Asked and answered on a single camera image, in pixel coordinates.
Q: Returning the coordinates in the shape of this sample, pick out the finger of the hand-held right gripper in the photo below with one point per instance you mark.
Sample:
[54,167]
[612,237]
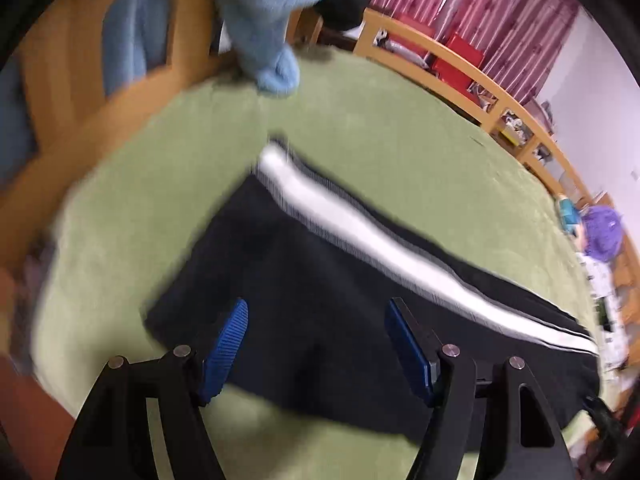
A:
[602,417]

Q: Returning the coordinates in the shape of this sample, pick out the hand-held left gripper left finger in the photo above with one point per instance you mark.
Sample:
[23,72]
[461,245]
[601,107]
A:
[227,345]

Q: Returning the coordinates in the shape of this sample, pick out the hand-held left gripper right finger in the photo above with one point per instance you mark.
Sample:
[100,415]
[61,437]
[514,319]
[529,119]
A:
[407,345]

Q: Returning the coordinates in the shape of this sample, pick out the black pants with white stripe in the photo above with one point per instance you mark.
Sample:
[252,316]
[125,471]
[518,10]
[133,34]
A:
[300,285]

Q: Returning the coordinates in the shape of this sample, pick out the white floral pillow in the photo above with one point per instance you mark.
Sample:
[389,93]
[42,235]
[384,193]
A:
[597,275]

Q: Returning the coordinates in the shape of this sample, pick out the purple plush toy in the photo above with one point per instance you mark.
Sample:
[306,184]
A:
[605,235]

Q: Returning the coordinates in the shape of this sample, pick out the colourful geometric pillow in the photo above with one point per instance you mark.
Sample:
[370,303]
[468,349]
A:
[567,212]

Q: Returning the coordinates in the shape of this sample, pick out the green fleece blanket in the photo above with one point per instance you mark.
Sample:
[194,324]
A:
[400,135]

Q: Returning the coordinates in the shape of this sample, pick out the red chair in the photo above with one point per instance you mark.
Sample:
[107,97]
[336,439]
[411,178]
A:
[412,22]
[455,60]

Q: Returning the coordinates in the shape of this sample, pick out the light blue fleece robe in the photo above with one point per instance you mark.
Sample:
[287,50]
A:
[260,10]

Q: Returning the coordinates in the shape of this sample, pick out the red floral curtains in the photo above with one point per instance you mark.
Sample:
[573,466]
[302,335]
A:
[520,20]

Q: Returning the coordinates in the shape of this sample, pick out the wooden bed frame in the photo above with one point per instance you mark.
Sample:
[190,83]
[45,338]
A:
[450,55]

